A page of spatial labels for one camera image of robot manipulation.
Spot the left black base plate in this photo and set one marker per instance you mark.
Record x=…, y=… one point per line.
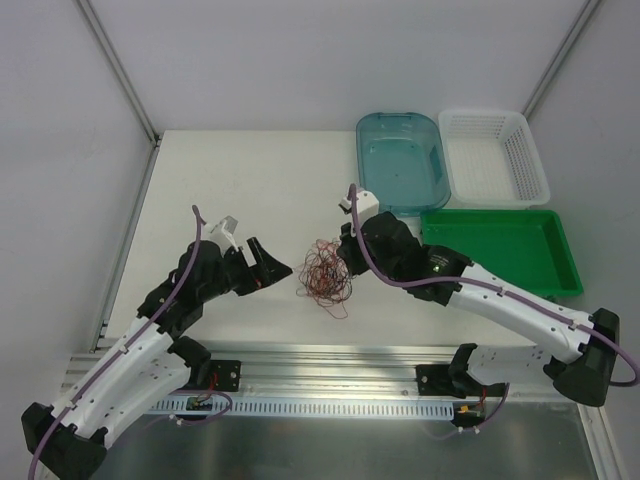
x=224, y=375

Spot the teal transparent plastic tub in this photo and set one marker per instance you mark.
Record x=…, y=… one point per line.
x=401, y=161

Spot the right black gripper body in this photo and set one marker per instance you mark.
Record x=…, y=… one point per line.
x=353, y=251

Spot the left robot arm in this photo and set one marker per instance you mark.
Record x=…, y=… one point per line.
x=152, y=359

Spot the white perforated plastic basket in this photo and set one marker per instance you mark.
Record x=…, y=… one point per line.
x=492, y=160

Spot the aluminium frame post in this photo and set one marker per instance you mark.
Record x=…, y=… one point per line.
x=117, y=68
x=579, y=25

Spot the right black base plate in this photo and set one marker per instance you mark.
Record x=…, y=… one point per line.
x=433, y=380

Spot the green plastic tray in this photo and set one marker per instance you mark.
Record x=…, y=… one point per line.
x=527, y=248

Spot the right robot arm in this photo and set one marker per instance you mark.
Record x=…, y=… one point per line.
x=573, y=351

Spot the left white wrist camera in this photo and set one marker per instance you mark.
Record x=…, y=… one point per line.
x=222, y=233

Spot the right aluminium frame post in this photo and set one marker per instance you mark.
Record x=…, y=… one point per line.
x=579, y=25

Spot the left aluminium frame post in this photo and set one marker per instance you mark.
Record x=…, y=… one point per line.
x=117, y=68

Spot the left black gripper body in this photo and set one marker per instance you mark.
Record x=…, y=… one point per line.
x=251, y=268

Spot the aluminium mounting rail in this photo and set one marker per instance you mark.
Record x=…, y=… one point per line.
x=329, y=371

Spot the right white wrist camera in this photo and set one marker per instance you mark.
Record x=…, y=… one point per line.
x=367, y=204

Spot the white slotted cable duct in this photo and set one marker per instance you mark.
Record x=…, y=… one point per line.
x=308, y=408

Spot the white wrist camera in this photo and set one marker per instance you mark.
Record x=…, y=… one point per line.
x=367, y=204
x=222, y=233

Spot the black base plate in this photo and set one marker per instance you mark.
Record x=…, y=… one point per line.
x=433, y=380
x=224, y=375

